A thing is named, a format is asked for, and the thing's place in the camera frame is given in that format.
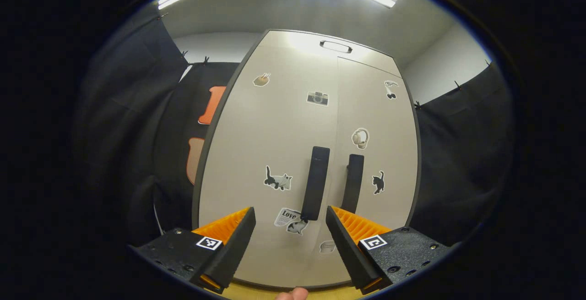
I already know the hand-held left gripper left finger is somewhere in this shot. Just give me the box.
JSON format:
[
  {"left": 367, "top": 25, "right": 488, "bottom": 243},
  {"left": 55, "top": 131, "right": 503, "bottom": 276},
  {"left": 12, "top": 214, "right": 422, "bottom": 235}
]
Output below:
[{"left": 130, "top": 206, "right": 257, "bottom": 295}]

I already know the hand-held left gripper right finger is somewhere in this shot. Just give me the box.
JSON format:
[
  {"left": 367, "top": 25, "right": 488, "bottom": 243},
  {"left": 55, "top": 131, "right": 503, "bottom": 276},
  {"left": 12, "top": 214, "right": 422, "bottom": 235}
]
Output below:
[{"left": 326, "top": 205, "right": 453, "bottom": 295}]

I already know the white cabinet door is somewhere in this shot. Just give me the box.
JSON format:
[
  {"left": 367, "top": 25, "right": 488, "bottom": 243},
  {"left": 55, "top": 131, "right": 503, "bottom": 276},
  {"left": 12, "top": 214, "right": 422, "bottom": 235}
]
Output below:
[
  {"left": 318, "top": 56, "right": 418, "bottom": 287},
  {"left": 198, "top": 44, "right": 340, "bottom": 288}
]

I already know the black backdrop cloth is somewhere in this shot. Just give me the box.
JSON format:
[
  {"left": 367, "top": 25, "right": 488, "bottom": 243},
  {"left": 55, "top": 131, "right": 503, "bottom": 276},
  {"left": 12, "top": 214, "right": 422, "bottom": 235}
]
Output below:
[
  {"left": 73, "top": 14, "right": 241, "bottom": 245},
  {"left": 407, "top": 60, "right": 515, "bottom": 245}
]

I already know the white cabinet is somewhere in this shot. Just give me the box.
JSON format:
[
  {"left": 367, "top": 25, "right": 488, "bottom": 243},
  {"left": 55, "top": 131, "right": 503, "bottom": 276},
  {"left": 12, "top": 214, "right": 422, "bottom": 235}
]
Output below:
[{"left": 191, "top": 29, "right": 422, "bottom": 289}]

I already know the cabinet recessed handle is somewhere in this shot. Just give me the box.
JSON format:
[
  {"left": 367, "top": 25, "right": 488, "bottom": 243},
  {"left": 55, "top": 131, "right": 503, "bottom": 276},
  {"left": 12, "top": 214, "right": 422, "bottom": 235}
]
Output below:
[{"left": 320, "top": 40, "right": 353, "bottom": 54}]

